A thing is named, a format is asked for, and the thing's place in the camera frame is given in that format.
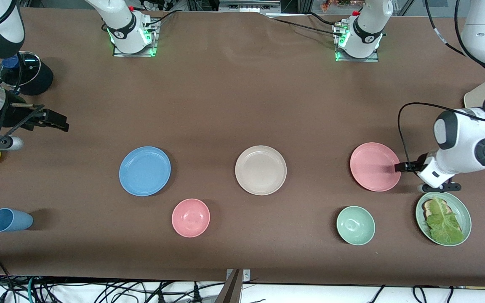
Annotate grey metal box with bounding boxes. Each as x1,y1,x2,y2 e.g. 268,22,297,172
219,0,282,14

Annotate grey metal table bracket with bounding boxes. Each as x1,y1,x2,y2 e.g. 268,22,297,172
215,268,251,303

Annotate toasted bread slice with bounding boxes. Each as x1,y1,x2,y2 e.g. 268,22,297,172
422,199,450,220

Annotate black base cable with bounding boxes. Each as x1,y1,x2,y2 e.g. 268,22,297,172
266,16,344,36
308,12,342,27
144,9,184,27

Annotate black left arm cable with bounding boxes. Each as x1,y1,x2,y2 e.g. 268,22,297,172
397,0,485,173

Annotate blue plate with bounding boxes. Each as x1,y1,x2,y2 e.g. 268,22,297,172
119,146,171,197

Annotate green oval plate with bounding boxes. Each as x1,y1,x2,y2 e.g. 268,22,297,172
415,191,472,247

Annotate small green bowl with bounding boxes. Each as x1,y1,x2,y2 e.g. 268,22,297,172
336,205,376,246

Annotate green lettuce leaf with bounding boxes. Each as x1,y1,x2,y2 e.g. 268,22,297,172
426,196,464,245

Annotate orange artificial flowers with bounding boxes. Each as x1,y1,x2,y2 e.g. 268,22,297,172
321,0,367,12

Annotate small pink bowl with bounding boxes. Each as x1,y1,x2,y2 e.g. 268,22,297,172
171,198,211,238

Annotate beige plate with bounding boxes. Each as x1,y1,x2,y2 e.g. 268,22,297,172
235,145,288,196

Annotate pink plate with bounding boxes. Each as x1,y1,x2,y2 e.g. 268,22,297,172
349,142,402,192

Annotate beige wooden cutting board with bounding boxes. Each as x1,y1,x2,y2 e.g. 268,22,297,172
464,80,485,111

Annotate blue plastic cup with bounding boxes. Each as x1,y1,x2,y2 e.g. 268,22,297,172
0,208,34,233

